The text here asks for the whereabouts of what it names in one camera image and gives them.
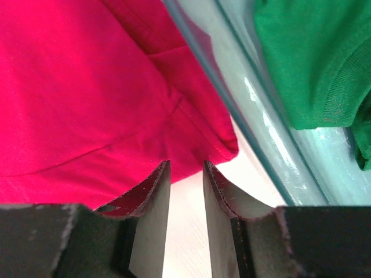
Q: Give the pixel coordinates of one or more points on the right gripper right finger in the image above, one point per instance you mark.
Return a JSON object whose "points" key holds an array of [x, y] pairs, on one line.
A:
{"points": [[248, 238]]}

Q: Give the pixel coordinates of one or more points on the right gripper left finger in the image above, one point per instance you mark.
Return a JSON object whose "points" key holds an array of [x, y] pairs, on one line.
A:
{"points": [[124, 238]]}

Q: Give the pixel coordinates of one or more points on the red t shirt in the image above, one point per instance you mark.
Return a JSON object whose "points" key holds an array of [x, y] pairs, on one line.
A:
{"points": [[94, 95]]}

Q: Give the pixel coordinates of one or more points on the translucent blue plastic bin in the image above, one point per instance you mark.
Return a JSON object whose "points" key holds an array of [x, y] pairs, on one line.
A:
{"points": [[309, 167]]}

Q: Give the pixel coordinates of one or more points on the green t shirt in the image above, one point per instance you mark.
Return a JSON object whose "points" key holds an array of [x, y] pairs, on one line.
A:
{"points": [[318, 56]]}

